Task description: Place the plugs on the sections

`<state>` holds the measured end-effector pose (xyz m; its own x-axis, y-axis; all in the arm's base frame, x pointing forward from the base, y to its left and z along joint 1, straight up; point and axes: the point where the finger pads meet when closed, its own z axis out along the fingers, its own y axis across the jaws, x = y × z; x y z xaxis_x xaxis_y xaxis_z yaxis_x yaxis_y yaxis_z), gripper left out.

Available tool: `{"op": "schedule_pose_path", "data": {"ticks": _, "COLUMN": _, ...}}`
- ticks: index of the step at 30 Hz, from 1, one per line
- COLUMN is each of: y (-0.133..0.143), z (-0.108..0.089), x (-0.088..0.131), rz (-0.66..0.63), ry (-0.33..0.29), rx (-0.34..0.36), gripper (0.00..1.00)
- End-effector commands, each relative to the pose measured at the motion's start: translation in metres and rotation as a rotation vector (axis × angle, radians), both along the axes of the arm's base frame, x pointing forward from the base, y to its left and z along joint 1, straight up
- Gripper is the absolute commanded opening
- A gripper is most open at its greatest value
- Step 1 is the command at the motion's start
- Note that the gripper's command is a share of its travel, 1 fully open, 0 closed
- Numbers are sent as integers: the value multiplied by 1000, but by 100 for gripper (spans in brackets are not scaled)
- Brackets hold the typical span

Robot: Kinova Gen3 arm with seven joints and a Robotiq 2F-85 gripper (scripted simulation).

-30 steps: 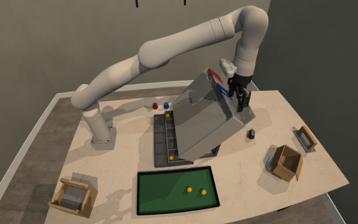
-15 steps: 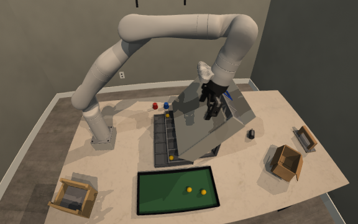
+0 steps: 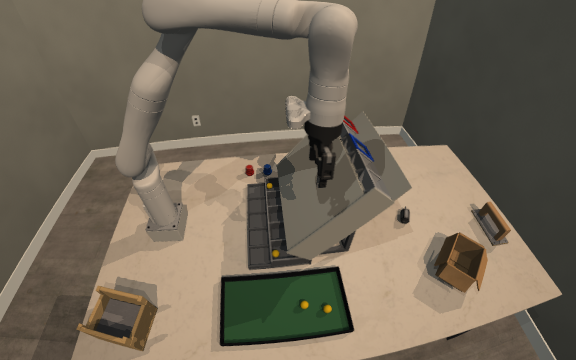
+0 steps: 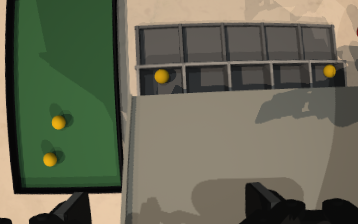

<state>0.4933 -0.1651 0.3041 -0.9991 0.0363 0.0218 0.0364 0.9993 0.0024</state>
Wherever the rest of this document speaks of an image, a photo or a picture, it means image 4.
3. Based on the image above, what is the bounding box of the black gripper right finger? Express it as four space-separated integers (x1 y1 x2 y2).
239 182 358 224

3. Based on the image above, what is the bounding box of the yellow ball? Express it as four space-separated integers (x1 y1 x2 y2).
43 153 57 166
323 65 336 78
52 115 66 130
155 69 169 84

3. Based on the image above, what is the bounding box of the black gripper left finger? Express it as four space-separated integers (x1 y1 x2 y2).
0 192 92 224

